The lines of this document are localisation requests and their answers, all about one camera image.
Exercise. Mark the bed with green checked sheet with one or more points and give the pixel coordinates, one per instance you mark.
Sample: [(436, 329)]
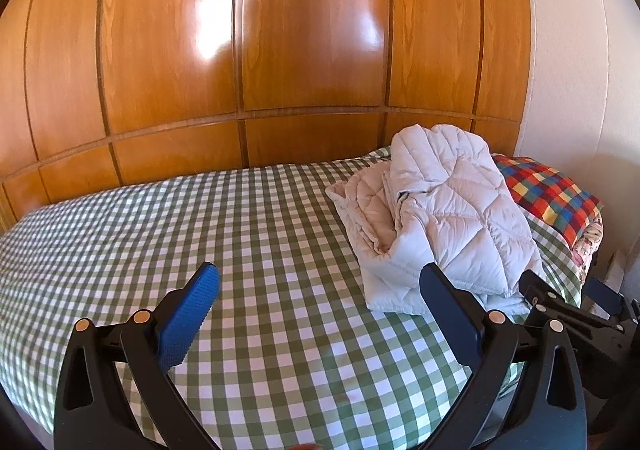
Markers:
[(200, 230)]

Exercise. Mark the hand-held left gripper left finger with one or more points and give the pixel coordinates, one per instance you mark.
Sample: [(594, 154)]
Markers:
[(192, 310)]

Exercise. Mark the floral patterned pillow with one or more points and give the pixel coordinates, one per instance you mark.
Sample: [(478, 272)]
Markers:
[(590, 240)]

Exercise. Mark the person's left hand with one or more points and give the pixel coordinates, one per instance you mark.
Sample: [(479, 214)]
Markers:
[(306, 447)]

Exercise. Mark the multicolour checked pillow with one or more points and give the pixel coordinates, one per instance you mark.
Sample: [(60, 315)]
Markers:
[(545, 195)]

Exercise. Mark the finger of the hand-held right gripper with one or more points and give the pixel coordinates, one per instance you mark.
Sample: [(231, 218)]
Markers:
[(605, 295), (542, 292)]

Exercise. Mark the wooden panelled wardrobe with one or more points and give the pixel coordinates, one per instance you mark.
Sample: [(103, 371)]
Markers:
[(250, 29)]

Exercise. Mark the white quilted puffer jacket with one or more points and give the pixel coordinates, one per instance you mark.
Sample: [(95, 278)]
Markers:
[(450, 210)]

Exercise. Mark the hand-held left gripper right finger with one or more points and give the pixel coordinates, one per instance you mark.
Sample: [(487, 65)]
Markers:
[(452, 320)]

